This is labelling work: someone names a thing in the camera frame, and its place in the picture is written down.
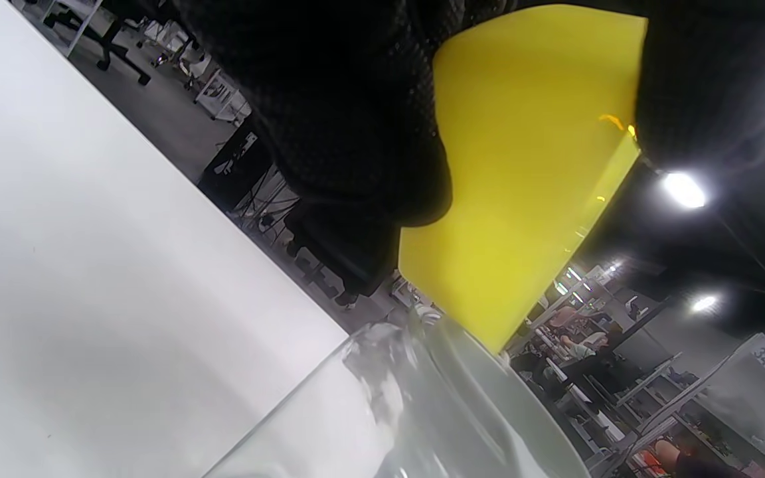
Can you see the round ceiling light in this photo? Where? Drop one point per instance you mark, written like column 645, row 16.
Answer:
column 704, row 303
column 683, row 190

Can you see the person's left hand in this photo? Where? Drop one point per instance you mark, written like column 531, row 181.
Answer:
column 342, row 99

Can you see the black office chair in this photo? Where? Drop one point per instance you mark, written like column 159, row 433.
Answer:
column 113, row 46

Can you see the yellow plastic box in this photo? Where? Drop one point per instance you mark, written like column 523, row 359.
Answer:
column 528, row 166

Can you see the clear glass jar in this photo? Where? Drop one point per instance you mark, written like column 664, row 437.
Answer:
column 303, row 431

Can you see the white wheeled cart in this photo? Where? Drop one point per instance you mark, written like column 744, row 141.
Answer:
column 216, row 93

